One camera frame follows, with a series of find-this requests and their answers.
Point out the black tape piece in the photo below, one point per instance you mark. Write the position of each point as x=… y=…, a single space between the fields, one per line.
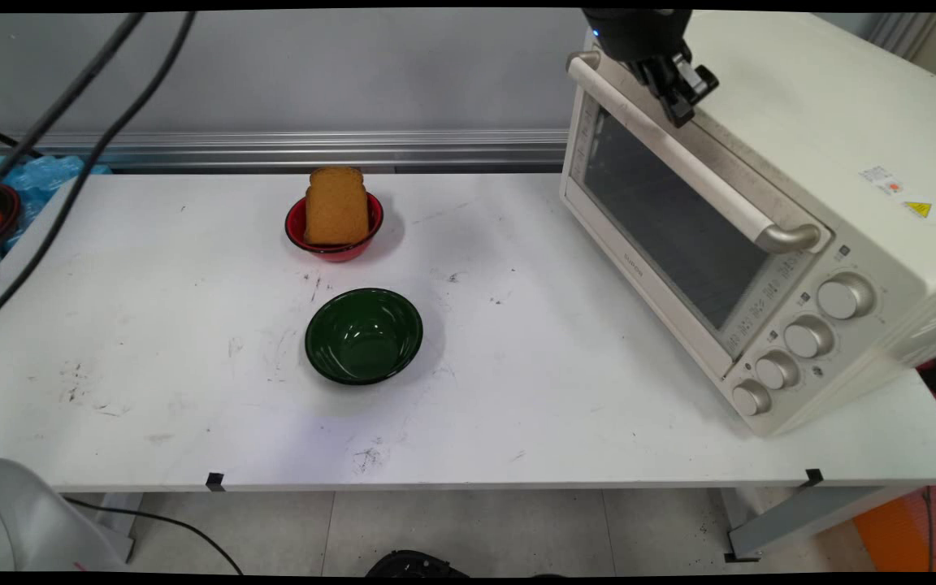
x=215 y=481
x=814 y=478

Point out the aluminium rail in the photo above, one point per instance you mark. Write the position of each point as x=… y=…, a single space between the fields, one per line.
x=435 y=146

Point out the silver oven knob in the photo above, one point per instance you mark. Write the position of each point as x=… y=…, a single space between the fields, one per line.
x=751 y=398
x=777 y=370
x=846 y=296
x=809 y=337

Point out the orange red box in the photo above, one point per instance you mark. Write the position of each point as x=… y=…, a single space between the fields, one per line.
x=915 y=528

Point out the white label sticker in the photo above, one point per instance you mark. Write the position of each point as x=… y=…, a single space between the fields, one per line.
x=882 y=179

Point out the blue plastic bag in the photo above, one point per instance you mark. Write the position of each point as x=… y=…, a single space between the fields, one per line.
x=45 y=172

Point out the brown toast bread slice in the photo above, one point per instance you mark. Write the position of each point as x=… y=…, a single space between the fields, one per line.
x=336 y=207

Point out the white table leg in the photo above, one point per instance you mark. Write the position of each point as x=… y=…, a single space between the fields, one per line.
x=120 y=520

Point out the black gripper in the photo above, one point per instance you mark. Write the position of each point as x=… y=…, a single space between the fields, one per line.
x=639 y=32

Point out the grey table leg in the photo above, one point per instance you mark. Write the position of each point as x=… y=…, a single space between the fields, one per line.
x=809 y=516

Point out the red bowl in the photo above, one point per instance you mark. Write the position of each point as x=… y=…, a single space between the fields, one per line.
x=340 y=253

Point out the cream toaster oven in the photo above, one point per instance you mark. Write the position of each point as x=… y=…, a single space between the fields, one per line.
x=801 y=106

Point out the dark green bowl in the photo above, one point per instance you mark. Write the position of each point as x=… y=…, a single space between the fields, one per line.
x=364 y=335

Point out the yellow warning sticker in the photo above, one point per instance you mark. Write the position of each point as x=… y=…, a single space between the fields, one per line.
x=917 y=210

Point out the black object on floor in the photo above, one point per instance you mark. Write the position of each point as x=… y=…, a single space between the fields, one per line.
x=415 y=565

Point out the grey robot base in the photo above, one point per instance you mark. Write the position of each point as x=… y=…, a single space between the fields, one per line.
x=21 y=520

